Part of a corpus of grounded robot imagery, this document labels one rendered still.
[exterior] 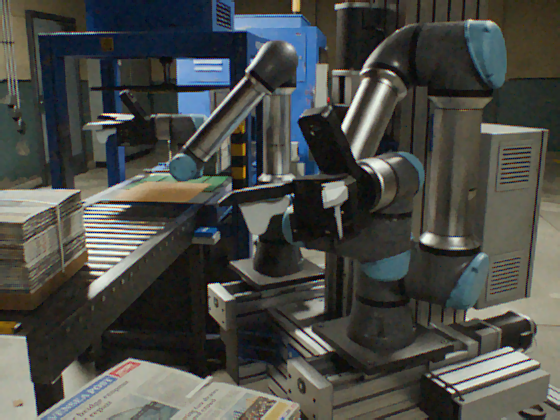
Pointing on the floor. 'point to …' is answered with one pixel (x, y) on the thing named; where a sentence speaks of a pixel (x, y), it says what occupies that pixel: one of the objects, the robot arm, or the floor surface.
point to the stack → (166, 398)
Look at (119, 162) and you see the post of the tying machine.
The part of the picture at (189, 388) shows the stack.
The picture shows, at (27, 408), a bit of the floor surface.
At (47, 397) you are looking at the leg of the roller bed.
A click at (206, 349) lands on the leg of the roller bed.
